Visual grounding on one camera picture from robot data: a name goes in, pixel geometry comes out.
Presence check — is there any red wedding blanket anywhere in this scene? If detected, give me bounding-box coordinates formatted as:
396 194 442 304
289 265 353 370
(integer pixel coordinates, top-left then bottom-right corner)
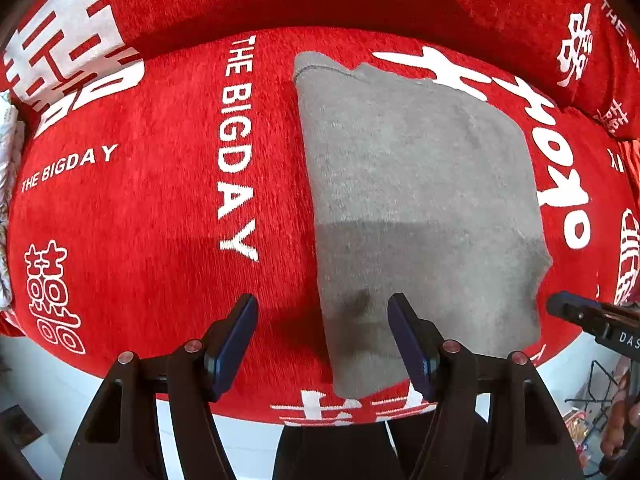
1 27 639 426

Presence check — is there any grey knitted garment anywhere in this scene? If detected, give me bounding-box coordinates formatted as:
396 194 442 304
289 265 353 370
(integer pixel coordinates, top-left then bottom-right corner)
293 52 551 399

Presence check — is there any red folded quilt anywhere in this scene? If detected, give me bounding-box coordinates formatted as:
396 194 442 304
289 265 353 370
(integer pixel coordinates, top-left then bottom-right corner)
1 0 639 139

